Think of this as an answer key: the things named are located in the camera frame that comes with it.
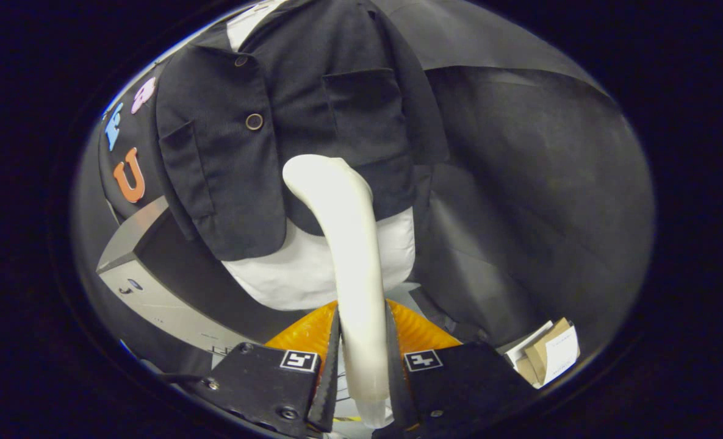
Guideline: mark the black blazer jacket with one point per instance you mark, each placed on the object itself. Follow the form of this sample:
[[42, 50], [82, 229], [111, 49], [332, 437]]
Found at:
[[312, 110]]

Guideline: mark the black backdrop cloth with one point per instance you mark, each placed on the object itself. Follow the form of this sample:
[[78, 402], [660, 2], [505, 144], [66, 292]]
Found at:
[[550, 183]]

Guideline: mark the small cardboard box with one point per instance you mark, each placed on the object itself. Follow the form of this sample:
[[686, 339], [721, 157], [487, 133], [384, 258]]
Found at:
[[550, 350]]

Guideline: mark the white mannequin torso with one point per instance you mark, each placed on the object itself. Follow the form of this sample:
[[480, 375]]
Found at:
[[294, 274]]

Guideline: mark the white garment steamer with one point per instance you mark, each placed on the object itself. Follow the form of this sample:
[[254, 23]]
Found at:
[[355, 274]]

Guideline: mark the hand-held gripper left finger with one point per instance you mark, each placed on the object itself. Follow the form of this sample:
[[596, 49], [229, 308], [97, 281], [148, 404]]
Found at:
[[330, 390]]

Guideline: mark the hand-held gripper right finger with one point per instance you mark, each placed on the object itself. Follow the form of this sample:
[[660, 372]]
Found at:
[[398, 390]]

